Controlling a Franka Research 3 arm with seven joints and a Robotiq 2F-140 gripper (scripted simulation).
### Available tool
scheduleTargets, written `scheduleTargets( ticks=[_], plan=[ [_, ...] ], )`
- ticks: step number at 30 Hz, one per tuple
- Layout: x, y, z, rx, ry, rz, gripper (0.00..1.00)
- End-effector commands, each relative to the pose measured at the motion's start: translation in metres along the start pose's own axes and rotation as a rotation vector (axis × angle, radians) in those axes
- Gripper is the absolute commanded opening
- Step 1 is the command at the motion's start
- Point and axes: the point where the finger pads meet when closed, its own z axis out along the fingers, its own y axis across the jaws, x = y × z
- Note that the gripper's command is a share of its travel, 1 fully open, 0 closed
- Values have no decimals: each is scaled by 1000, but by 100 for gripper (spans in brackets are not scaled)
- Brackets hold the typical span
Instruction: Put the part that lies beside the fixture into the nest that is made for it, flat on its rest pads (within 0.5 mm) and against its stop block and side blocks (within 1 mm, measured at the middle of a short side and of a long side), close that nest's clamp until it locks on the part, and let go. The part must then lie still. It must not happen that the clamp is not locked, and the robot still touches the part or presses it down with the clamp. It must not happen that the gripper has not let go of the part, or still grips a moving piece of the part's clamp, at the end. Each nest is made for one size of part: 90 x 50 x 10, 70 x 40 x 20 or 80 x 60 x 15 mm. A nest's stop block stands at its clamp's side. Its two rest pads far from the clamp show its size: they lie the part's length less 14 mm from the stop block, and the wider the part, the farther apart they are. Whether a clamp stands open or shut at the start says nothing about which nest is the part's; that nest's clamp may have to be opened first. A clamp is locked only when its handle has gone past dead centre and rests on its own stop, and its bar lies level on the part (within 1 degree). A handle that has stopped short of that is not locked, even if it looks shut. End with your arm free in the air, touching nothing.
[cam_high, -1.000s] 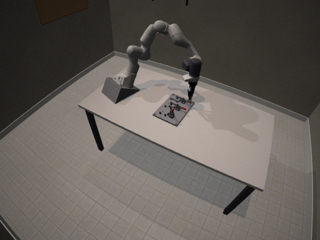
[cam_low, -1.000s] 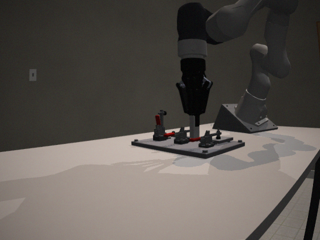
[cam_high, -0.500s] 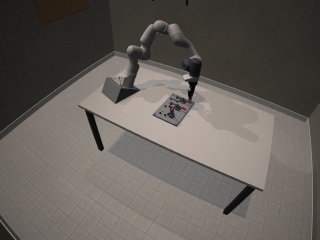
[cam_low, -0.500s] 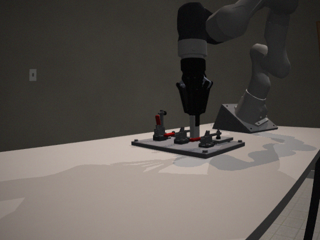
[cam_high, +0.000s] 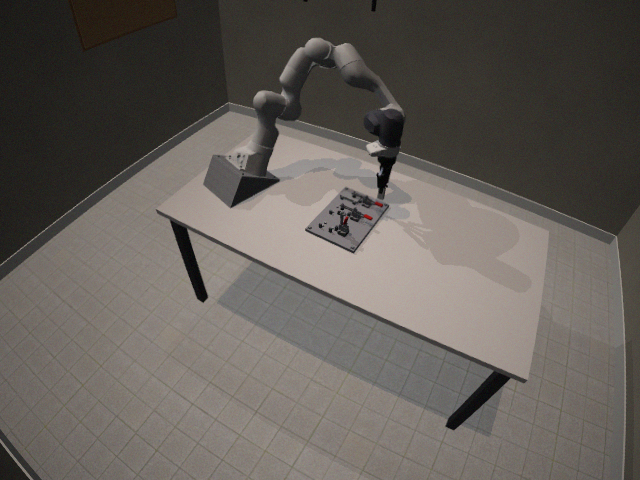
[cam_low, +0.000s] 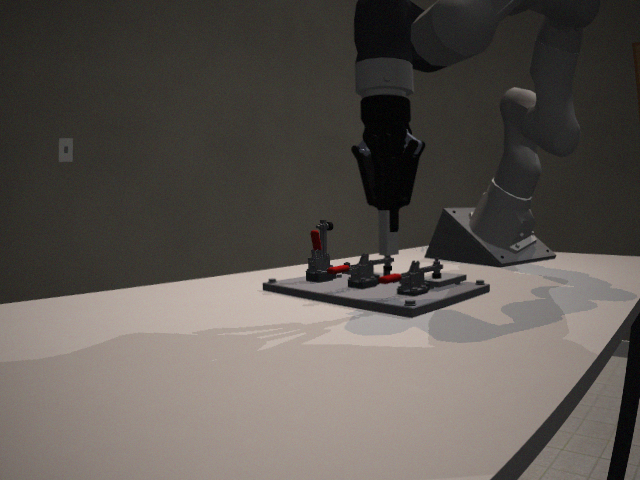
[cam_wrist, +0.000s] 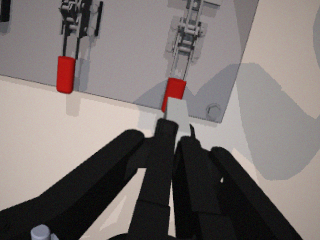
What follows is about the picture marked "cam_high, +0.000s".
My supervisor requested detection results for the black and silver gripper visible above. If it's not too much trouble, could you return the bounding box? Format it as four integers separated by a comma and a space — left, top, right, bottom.
377, 156, 396, 200

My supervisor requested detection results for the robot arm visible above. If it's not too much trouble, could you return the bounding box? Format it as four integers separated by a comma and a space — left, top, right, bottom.
226, 38, 406, 177

